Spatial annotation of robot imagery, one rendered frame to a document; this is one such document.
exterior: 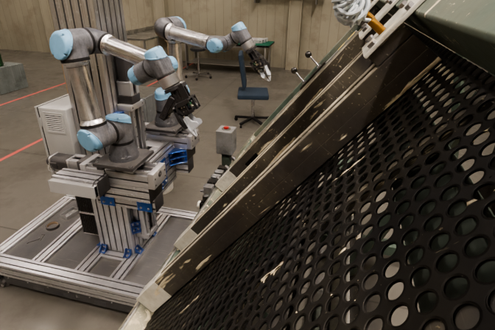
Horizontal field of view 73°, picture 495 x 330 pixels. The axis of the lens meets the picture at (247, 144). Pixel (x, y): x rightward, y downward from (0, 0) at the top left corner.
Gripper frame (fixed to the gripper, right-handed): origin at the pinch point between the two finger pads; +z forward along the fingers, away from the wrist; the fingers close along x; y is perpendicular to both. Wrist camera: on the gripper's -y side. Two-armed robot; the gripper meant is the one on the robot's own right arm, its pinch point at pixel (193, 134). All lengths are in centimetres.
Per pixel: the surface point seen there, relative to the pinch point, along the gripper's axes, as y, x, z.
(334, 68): 57, 24, 2
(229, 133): -30, 93, 29
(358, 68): 67, -23, -4
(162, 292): -8, -48, 32
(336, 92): 59, -23, 0
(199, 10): -256, 754, -134
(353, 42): 67, 24, -4
